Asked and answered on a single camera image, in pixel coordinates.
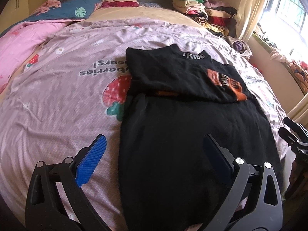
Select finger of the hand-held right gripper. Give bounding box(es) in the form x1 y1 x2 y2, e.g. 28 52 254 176
279 127 308 151
284 117 308 139

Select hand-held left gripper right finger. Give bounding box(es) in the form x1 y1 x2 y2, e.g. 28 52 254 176
197 134 283 231

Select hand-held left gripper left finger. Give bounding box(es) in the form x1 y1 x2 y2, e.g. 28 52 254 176
25 135 113 231

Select black long-sleeve shirt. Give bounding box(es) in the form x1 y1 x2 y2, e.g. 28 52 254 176
118 44 283 231

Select clothes on windowsill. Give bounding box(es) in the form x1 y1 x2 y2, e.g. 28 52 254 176
254 23 308 94

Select pile of folded clothes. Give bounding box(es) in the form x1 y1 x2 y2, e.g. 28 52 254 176
171 0 239 38

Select pink strawberry printed blanket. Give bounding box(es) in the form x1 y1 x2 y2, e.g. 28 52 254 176
0 18 289 231

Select purple cloth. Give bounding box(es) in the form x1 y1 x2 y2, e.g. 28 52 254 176
226 36 252 58

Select cream curtain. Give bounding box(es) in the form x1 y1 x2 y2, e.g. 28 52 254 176
234 0 282 41

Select plain pink quilt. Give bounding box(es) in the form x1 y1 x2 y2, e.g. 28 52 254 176
0 20 73 94

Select blue leaf-print quilt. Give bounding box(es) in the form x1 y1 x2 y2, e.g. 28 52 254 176
0 0 103 38

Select red and cream pillow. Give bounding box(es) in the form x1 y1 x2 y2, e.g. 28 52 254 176
100 0 140 9

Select cream wardrobe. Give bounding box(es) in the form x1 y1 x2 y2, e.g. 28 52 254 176
0 0 53 34

